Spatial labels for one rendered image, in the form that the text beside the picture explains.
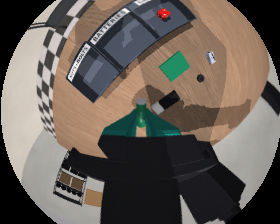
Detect red die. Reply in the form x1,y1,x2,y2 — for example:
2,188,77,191
157,8,171,20

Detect green battery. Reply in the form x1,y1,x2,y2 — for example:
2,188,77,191
136,98,146,128

